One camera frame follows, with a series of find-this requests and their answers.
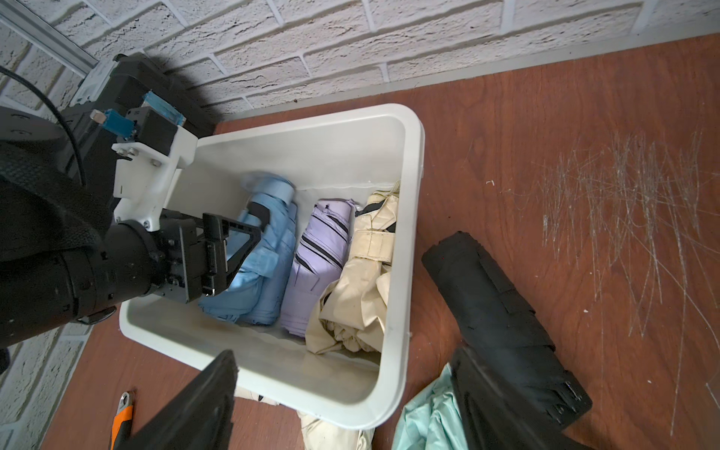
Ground light blue umbrella front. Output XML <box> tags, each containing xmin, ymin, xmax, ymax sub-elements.
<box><xmin>199</xmin><ymin>174</ymin><xmax>297</xmax><ymax>326</ymax></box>

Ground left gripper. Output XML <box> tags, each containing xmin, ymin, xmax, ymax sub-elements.
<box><xmin>151</xmin><ymin>210</ymin><xmax>262</xmax><ymax>304</ymax></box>

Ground beige umbrella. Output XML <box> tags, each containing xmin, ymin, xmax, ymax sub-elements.
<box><xmin>305</xmin><ymin>189</ymin><xmax>399</xmax><ymax>354</ymax></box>
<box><xmin>297</xmin><ymin>412</ymin><xmax>375</xmax><ymax>450</ymax></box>

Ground lilac umbrella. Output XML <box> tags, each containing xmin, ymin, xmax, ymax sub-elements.
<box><xmin>280</xmin><ymin>199</ymin><xmax>354</xmax><ymax>338</ymax></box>

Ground white plastic storage box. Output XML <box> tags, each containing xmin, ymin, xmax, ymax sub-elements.
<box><xmin>119</xmin><ymin>104</ymin><xmax>425</xmax><ymax>429</ymax></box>

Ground mint green umbrella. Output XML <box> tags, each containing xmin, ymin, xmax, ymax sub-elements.
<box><xmin>392</xmin><ymin>364</ymin><xmax>469</xmax><ymax>450</ymax></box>

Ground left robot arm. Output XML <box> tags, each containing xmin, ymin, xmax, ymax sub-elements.
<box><xmin>1</xmin><ymin>106</ymin><xmax>270</xmax><ymax>347</ymax></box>

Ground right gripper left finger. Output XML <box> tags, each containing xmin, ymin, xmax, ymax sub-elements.
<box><xmin>114</xmin><ymin>350</ymin><xmax>238</xmax><ymax>449</ymax></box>

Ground orange handled wrench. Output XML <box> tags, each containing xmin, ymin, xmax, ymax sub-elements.
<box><xmin>109</xmin><ymin>391</ymin><xmax>135</xmax><ymax>450</ymax></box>

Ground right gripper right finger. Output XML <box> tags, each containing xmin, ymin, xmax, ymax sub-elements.
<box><xmin>451</xmin><ymin>347</ymin><xmax>586</xmax><ymax>449</ymax></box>

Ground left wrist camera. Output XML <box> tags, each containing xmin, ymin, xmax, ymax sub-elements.
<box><xmin>90</xmin><ymin>91</ymin><xmax>199</xmax><ymax>232</ymax></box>

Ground black folded umbrella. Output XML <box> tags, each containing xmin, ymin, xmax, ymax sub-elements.
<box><xmin>421</xmin><ymin>232</ymin><xmax>593</xmax><ymax>429</ymax></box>

